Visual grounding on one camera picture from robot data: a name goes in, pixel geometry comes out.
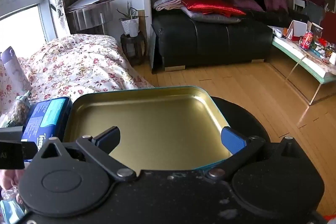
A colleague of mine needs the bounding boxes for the glass coffee table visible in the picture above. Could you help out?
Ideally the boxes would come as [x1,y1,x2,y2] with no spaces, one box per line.
[268,26,336,106]

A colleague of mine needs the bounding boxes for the potted plant in white pot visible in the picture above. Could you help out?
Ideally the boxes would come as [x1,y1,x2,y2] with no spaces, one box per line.
[117,0,148,38]

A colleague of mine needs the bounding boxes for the red bag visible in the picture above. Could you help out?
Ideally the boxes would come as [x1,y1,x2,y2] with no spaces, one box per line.
[320,11,336,43]

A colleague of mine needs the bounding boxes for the grey side table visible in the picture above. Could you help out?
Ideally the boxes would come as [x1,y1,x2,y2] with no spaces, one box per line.
[66,0,118,35]

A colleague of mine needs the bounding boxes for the white paper sheets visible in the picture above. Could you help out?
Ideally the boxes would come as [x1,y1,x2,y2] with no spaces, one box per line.
[66,0,118,10]

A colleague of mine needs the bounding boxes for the folded pink checked cloths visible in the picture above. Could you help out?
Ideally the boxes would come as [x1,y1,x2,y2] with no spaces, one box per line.
[152,0,184,11]

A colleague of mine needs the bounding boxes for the gold metal tin tray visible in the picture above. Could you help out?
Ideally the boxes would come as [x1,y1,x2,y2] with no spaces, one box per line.
[62,86,233,170]

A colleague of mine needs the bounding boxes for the black round table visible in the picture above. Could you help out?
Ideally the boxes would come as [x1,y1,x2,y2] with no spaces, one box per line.
[210,96,271,144]

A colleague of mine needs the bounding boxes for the blue tissue pack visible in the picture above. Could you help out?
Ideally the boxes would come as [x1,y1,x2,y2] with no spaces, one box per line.
[21,97,72,153]

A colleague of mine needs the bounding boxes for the dark wooden stool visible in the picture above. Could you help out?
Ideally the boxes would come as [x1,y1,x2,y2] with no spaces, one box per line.
[120,31,147,66]

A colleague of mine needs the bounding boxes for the clear snack bag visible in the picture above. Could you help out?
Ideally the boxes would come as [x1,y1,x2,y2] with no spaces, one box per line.
[0,91,33,128]

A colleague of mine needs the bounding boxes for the glass jar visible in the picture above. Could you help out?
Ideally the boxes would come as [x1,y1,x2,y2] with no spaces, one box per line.
[310,23,324,43]

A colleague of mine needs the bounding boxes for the grey cushion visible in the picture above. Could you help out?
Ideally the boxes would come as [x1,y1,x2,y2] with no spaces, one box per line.
[181,7,241,24]

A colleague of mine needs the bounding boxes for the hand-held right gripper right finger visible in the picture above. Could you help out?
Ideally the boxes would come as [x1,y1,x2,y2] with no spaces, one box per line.
[205,126,310,181]

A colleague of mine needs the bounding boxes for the purple water bottle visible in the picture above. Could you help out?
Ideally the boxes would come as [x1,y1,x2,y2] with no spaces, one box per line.
[0,46,32,93]

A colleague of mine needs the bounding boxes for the red can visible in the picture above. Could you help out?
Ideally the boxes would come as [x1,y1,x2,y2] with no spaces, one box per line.
[300,30,314,51]

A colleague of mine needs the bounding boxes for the black leather sofa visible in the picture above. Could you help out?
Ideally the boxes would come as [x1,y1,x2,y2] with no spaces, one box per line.
[151,0,310,73]

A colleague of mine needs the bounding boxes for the red satin cushion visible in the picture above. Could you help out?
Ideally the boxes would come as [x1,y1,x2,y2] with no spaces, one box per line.
[181,0,247,18]

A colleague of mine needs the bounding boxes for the pink soft toy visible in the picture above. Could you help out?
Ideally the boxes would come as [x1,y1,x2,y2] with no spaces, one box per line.
[0,169,25,201]

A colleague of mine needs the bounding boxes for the dark grey bag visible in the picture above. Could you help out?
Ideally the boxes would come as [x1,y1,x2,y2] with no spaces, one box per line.
[301,1,326,25]

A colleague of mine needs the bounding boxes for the white box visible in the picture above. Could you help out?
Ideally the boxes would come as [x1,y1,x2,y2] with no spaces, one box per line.
[285,20,307,38]

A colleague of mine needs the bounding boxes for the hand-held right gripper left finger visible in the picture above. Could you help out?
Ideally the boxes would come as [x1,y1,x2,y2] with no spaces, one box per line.
[33,126,135,182]

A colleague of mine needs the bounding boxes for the floral blanket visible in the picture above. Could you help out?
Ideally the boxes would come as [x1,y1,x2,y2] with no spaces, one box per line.
[0,34,155,122]

